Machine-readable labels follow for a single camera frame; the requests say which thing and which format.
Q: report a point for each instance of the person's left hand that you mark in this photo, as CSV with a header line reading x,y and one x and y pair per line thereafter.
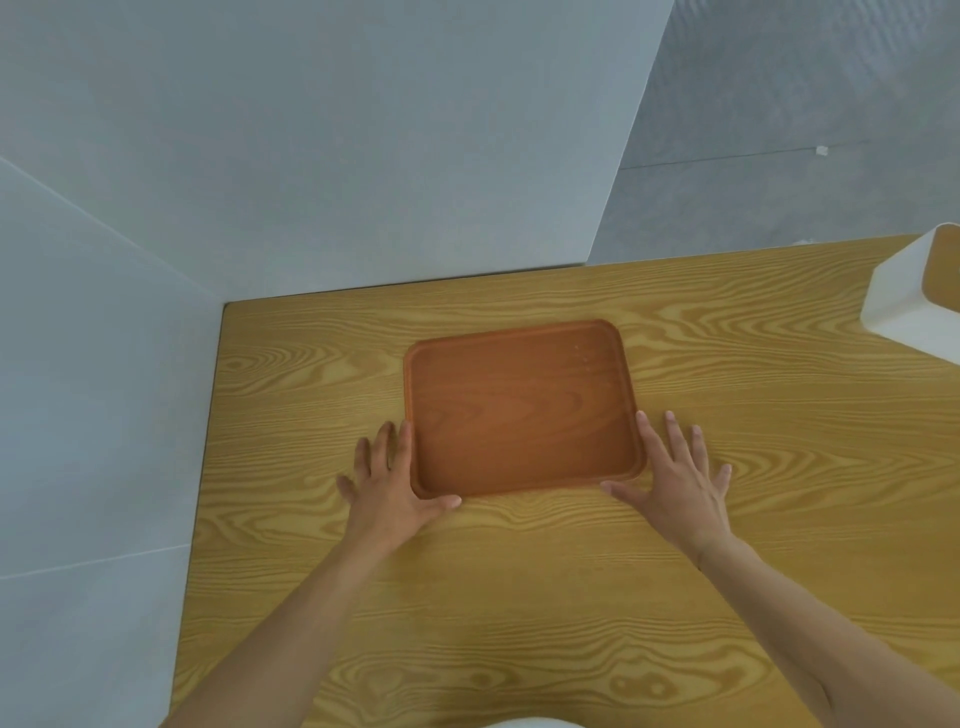
x,y
384,502

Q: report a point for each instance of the person's right hand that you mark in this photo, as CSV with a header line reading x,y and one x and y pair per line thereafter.
x,y
684,502

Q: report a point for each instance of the person's right middle finger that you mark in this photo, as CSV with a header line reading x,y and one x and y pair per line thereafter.
x,y
676,445

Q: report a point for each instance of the person's left middle finger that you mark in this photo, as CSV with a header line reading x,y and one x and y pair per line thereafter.
x,y
383,451

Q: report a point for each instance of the person's left little finger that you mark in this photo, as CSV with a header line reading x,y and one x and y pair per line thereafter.
x,y
346,489

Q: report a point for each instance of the person's left thumb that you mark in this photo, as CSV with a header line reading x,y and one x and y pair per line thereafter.
x,y
441,507

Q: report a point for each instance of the person's right little finger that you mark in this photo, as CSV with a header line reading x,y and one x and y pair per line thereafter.
x,y
723,486

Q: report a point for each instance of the person's right thumb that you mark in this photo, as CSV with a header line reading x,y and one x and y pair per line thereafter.
x,y
627,496

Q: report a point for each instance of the person's right forearm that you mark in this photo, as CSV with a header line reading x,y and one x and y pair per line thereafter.
x,y
810,637

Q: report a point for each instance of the person's left forearm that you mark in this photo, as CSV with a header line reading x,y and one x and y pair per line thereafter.
x,y
300,637

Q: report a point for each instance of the brown wooden tray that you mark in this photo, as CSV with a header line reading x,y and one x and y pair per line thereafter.
x,y
517,412

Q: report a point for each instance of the person's white clothing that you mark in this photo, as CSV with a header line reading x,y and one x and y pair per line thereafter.
x,y
532,723

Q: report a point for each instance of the white rectangular container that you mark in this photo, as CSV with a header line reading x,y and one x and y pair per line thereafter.
x,y
896,300

